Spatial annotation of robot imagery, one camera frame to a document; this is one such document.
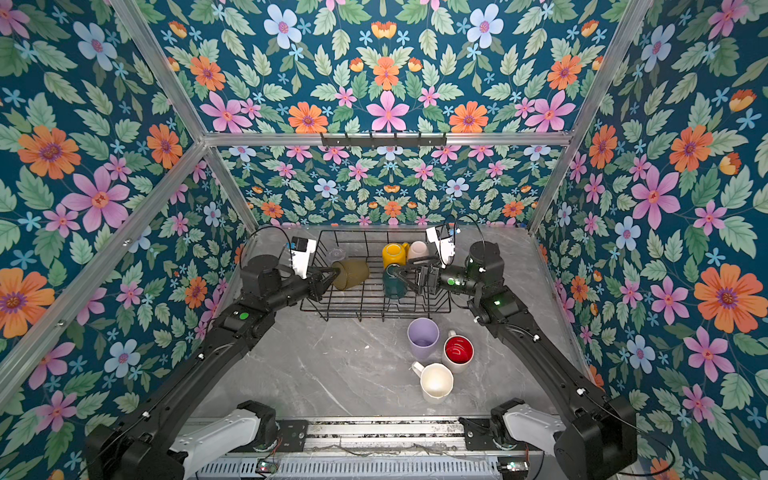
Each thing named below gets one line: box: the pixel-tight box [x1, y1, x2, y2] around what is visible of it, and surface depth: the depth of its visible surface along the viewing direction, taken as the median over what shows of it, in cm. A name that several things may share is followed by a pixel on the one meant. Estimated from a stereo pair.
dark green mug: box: [382, 263, 408, 299], surface depth 93 cm
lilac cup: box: [407, 317, 440, 360], surface depth 82 cm
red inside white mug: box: [443, 330, 475, 374], surface depth 84 cm
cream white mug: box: [410, 361, 454, 404], surface depth 76 cm
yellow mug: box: [382, 242, 410, 269], surface depth 99 cm
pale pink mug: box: [408, 240, 429, 260], surface depth 99 cm
